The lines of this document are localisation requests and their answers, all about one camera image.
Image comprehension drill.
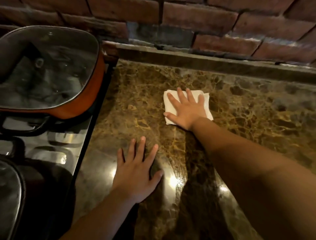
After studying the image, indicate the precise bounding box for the dark pan with glass lid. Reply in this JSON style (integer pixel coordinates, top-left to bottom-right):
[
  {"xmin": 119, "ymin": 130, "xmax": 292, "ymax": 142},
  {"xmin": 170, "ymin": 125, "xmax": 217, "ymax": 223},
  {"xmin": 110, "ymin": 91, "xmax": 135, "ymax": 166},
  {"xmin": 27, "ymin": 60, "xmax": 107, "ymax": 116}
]
[{"xmin": 0, "ymin": 158, "xmax": 26, "ymax": 240}]

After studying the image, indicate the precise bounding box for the glass pan lid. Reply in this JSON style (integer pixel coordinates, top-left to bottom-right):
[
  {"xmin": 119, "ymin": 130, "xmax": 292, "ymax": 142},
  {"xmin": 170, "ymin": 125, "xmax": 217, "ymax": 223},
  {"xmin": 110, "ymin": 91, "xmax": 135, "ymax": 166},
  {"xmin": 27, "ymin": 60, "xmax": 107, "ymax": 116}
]
[{"xmin": 0, "ymin": 25, "xmax": 100, "ymax": 110}]

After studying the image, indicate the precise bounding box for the white cloth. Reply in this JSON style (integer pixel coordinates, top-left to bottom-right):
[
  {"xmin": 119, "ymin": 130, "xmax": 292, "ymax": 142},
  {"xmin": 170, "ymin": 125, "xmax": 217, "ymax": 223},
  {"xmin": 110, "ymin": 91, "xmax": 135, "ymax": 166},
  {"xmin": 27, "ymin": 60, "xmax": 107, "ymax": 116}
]
[{"xmin": 163, "ymin": 90, "xmax": 214, "ymax": 125}]

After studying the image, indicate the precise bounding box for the person's left forearm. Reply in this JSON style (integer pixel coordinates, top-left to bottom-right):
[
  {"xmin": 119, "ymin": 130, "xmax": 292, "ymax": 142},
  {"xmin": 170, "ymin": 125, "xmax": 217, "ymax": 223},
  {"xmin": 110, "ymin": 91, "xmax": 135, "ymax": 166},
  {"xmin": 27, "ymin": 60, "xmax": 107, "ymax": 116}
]
[{"xmin": 59, "ymin": 188, "xmax": 139, "ymax": 240}]

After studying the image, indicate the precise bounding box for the person's right hand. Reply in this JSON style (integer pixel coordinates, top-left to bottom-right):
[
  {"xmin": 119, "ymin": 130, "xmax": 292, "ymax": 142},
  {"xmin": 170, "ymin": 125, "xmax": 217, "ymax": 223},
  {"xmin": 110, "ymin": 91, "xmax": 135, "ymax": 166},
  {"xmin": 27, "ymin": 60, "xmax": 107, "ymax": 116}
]
[{"xmin": 163, "ymin": 87, "xmax": 208, "ymax": 131}]

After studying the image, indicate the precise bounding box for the person's right forearm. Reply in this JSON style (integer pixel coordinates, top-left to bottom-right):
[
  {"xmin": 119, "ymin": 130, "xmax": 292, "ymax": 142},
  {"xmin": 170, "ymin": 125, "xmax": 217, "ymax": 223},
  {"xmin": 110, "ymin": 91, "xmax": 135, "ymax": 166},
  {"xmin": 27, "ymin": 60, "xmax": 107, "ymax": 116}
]
[{"xmin": 189, "ymin": 117, "xmax": 316, "ymax": 240}]

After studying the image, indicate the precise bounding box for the orange square pan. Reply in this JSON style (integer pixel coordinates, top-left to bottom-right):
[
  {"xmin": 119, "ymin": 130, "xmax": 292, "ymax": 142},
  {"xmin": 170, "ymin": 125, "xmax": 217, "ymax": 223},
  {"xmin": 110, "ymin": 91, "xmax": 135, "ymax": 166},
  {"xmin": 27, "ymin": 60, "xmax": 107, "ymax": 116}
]
[{"xmin": 0, "ymin": 48, "xmax": 105, "ymax": 120}]

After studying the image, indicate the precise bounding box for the black gas stove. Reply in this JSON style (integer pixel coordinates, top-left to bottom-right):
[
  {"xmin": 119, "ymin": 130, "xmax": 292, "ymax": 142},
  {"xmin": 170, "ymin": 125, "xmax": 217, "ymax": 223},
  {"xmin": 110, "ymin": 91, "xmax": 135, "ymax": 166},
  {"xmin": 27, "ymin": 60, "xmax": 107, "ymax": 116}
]
[{"xmin": 0, "ymin": 59, "xmax": 118, "ymax": 240}]

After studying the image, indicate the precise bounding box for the black stove grate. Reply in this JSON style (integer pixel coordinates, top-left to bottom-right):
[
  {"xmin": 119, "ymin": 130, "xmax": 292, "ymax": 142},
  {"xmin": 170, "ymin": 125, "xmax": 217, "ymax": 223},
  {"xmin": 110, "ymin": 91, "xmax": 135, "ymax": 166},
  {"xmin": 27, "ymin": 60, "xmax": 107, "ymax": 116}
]
[{"xmin": 0, "ymin": 114, "xmax": 53, "ymax": 136}]

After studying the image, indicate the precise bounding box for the person's left hand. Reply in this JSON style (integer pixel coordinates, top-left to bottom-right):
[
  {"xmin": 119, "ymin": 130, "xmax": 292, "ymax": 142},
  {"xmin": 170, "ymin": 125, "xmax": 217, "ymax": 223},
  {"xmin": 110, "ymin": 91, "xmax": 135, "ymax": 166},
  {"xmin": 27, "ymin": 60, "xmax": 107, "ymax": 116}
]
[{"xmin": 112, "ymin": 136, "xmax": 164, "ymax": 205}]

